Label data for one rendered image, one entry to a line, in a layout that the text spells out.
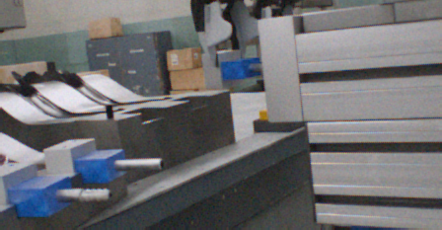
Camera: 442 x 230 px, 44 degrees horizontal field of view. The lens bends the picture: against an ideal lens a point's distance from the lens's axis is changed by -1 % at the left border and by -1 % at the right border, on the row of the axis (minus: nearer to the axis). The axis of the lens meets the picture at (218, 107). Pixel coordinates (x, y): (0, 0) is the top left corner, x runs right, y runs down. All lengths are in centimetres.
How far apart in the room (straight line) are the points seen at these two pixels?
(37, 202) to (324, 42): 29
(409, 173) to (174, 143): 44
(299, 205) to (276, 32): 70
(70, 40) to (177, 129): 849
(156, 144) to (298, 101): 36
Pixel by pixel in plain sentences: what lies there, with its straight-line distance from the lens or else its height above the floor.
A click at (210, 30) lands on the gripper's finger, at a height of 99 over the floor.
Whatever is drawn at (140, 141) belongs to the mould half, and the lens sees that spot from 77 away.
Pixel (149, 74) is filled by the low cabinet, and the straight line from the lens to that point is 786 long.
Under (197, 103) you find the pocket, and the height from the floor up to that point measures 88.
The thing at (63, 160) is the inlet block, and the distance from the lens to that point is 63.
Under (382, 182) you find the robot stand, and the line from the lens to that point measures 47.
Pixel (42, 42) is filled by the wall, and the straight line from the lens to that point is 968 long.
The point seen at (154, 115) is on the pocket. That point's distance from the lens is 83.
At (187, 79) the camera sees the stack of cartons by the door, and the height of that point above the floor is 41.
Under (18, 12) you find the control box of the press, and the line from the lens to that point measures 172.
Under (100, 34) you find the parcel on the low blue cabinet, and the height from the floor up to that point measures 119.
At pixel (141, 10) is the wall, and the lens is 847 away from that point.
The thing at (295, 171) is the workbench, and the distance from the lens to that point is 109.
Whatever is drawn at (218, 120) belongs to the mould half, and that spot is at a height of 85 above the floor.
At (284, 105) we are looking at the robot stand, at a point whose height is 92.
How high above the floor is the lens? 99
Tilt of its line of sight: 8 degrees down
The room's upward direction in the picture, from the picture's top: 7 degrees counter-clockwise
